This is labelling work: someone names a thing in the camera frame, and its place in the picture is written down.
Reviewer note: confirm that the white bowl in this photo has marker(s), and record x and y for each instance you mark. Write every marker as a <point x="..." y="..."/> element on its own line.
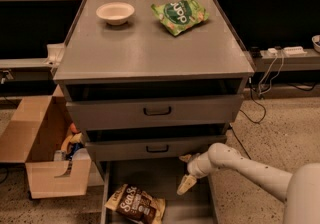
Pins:
<point x="115" y="13"/>

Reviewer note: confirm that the grey top drawer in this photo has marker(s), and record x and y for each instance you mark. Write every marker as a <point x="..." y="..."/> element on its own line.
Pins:
<point x="152" y="104"/>

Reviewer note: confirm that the grey middle drawer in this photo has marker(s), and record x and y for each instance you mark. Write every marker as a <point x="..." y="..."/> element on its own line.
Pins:
<point x="155" y="142"/>

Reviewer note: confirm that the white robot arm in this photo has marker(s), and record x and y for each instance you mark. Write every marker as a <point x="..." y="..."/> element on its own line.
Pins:
<point x="298" y="191"/>

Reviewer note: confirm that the items inside cardboard box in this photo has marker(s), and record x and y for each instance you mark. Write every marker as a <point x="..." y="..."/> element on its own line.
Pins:
<point x="70" y="145"/>

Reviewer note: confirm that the cardboard box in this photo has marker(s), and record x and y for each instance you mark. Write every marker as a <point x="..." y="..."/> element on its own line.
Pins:
<point x="35" y="132"/>

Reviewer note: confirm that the grey drawer cabinet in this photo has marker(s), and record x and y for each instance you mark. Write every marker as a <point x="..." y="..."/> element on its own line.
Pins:
<point x="142" y="50"/>

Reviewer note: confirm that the white plug adapter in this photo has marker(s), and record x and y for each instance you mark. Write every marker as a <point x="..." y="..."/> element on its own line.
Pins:
<point x="272" y="51"/>

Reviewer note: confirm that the white power strip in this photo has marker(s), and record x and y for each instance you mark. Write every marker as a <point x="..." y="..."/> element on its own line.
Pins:
<point x="294" y="51"/>

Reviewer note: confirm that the brown chip bag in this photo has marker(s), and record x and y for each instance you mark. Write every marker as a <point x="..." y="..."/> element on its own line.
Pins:
<point x="136" y="205"/>

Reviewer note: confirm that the green chip bag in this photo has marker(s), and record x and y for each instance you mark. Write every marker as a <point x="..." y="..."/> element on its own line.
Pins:
<point x="180" y="16"/>

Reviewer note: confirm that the grey drawer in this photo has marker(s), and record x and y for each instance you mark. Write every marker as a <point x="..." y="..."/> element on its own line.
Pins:
<point x="152" y="104"/>
<point x="160" y="178"/>
<point x="155" y="142"/>

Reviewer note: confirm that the grey bottom drawer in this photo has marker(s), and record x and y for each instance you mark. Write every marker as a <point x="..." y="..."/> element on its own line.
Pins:
<point x="160" y="178"/>

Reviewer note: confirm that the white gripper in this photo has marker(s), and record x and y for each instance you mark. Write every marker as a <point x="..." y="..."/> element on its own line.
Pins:
<point x="194" y="168"/>

